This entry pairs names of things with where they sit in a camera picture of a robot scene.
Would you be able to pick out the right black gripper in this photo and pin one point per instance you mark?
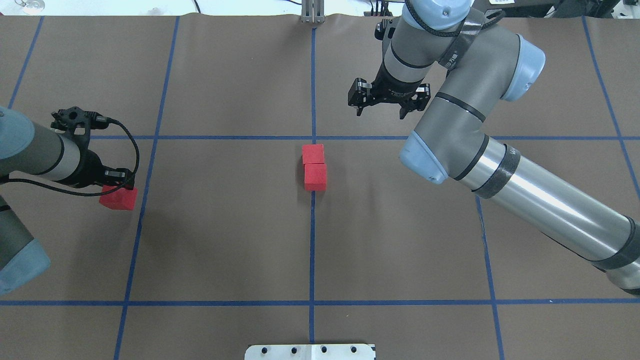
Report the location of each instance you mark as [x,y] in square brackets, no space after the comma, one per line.
[391,86]

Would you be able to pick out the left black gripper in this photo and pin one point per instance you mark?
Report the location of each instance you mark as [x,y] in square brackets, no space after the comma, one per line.
[91,169]

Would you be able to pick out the red block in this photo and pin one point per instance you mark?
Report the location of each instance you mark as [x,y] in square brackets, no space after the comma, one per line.
[313,154]
[123,199]

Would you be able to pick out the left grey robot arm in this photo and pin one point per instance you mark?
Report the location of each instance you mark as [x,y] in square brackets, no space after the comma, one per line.
[36,158]

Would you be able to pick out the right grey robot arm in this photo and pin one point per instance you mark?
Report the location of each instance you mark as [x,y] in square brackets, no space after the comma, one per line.
[516,111]

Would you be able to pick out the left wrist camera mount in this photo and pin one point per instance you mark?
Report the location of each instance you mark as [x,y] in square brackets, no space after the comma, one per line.
[76,125]

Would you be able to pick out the aluminium frame post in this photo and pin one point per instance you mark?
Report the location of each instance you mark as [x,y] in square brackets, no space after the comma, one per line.
[313,11]

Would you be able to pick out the white pedestal base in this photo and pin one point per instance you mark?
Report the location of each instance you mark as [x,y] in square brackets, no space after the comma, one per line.
[327,351]

